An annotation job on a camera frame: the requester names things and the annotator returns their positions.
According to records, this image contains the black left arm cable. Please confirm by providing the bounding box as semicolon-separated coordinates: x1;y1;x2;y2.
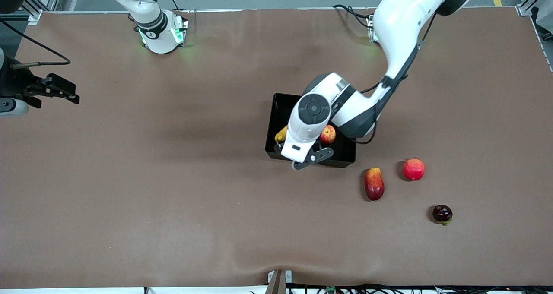
356;13;437;145

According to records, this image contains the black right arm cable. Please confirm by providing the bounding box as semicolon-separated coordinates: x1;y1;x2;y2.
0;20;71;69

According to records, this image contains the red yellow mango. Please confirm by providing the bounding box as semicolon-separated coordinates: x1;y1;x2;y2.
364;167;385;201

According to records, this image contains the black plastic box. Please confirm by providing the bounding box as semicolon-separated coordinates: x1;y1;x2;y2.
264;93;357;168

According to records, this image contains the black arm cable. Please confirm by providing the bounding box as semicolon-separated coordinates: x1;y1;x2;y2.
356;13;437;145
0;20;71;69

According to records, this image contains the black base cable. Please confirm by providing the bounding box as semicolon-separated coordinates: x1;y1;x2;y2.
332;4;375;29

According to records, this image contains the brown table cover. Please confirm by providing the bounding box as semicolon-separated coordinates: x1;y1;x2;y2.
0;8;553;288

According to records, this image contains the dark purple mangosteen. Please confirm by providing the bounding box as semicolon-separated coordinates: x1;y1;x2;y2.
432;205;453;226

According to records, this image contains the red round apple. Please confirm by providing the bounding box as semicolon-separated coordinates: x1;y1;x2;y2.
403;158;426;181

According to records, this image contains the metal mount bracket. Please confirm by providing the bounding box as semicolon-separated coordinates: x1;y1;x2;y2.
265;270;293;294

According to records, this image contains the red yellow striped apple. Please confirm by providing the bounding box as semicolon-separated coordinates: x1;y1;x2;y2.
320;125;337;145

